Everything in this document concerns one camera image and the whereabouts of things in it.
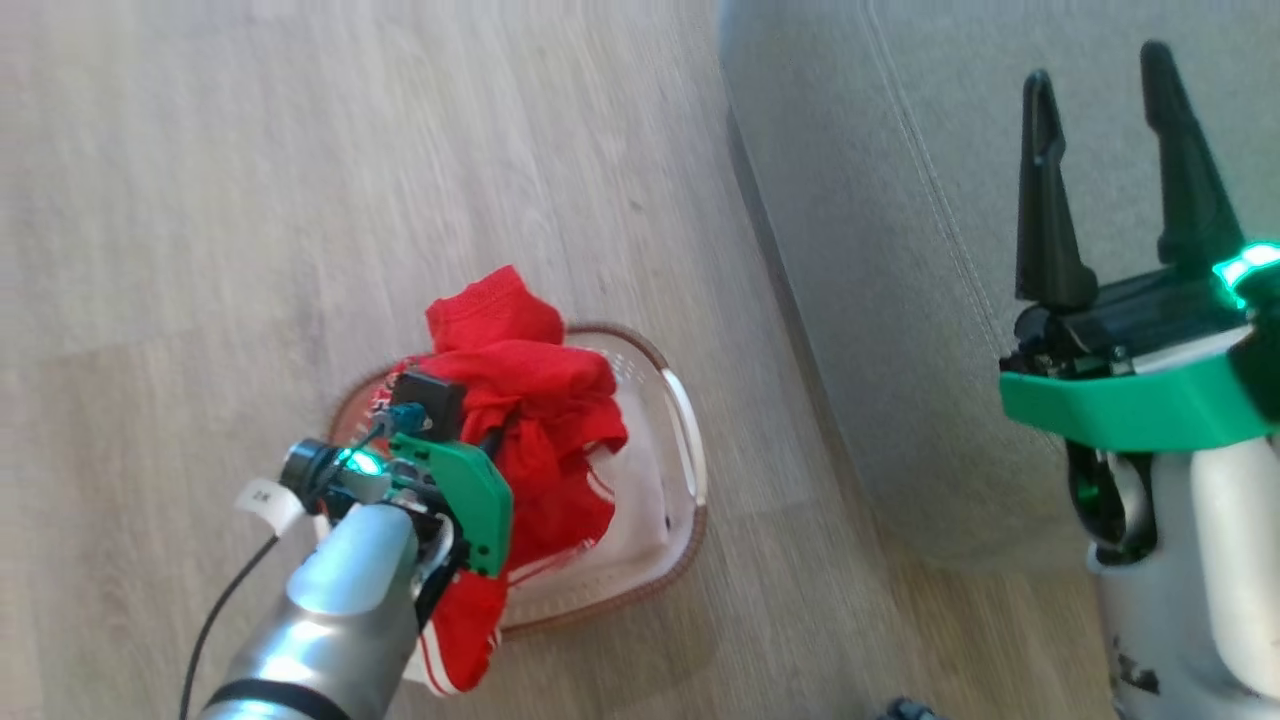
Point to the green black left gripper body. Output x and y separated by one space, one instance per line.
470 500

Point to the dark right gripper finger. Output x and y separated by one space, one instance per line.
1190 190
1045 220

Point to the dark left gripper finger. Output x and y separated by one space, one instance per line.
491 441

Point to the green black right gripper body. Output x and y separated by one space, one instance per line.
1130 400

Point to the red clothing with white stripes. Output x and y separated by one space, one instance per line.
530 400

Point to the dark robot base part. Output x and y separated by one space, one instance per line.
908 710

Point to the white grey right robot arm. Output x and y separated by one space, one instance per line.
1220 580

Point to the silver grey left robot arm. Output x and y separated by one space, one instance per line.
330 600

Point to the white laundry basket brown rim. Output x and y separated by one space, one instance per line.
645 500

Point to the grey fabric sofa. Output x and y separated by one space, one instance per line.
860 220

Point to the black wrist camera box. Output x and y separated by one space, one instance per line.
432 400

